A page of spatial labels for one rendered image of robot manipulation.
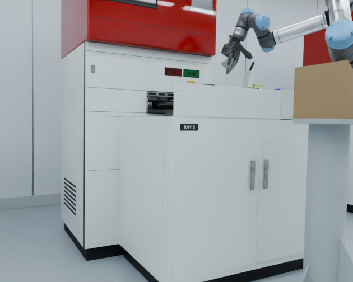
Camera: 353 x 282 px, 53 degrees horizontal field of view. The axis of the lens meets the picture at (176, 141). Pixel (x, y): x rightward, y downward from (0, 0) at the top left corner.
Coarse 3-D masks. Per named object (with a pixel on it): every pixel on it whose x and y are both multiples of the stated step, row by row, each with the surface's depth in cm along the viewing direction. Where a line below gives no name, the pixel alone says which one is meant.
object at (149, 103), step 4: (148, 96) 208; (148, 100) 208; (152, 100) 209; (156, 100) 210; (160, 100) 212; (164, 100) 213; (168, 100) 214; (172, 100) 215; (148, 104) 208; (148, 108) 208; (148, 112) 210; (152, 112) 210; (156, 112) 211; (160, 112) 212; (164, 112) 213
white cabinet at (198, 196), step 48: (144, 144) 171; (192, 144) 152; (240, 144) 164; (288, 144) 179; (144, 192) 171; (192, 192) 154; (240, 192) 166; (288, 192) 181; (144, 240) 172; (192, 240) 155; (240, 240) 168; (288, 240) 183
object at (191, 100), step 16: (176, 96) 155; (192, 96) 151; (208, 96) 155; (224, 96) 159; (240, 96) 163; (256, 96) 168; (272, 96) 172; (176, 112) 155; (192, 112) 152; (208, 112) 155; (224, 112) 159; (240, 112) 164; (256, 112) 168; (272, 112) 173
